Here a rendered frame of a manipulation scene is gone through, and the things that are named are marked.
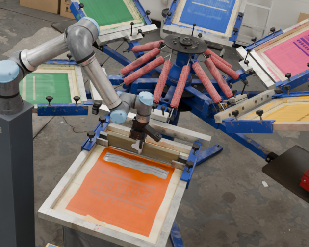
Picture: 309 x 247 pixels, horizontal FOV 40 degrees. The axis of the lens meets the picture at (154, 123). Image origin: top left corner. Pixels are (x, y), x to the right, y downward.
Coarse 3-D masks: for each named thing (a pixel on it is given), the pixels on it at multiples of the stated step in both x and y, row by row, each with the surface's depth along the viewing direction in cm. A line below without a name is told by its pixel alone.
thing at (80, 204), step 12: (132, 156) 233; (96, 168) 221; (108, 168) 222; (120, 168) 224; (132, 168) 225; (84, 180) 212; (84, 192) 206; (72, 204) 198; (84, 204) 199; (96, 204) 200; (108, 204) 201; (96, 216) 194; (108, 216) 196
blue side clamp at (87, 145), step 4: (104, 124) 245; (96, 128) 240; (100, 128) 242; (104, 128) 242; (96, 132) 238; (96, 136) 235; (88, 140) 231; (92, 140) 232; (84, 144) 227; (88, 144) 229; (92, 144) 229; (84, 148) 226; (88, 148) 226
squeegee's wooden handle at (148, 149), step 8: (112, 136) 229; (120, 136) 229; (112, 144) 232; (120, 144) 230; (128, 144) 229; (144, 144) 226; (152, 144) 228; (144, 152) 229; (152, 152) 227; (160, 152) 226; (168, 152) 224; (176, 152) 225; (168, 160) 227; (176, 160) 225
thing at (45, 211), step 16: (112, 128) 247; (128, 128) 248; (96, 144) 235; (160, 144) 243; (176, 144) 242; (80, 160) 219; (64, 176) 207; (176, 192) 210; (48, 208) 189; (176, 208) 201; (64, 224) 187; (80, 224) 185; (96, 224) 186; (112, 240) 183; (128, 240) 182; (144, 240) 183; (160, 240) 184
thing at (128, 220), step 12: (168, 168) 229; (144, 180) 219; (156, 180) 220; (168, 180) 221; (156, 192) 213; (156, 204) 206; (120, 216) 197; (132, 216) 198; (144, 216) 199; (132, 228) 192; (144, 228) 193
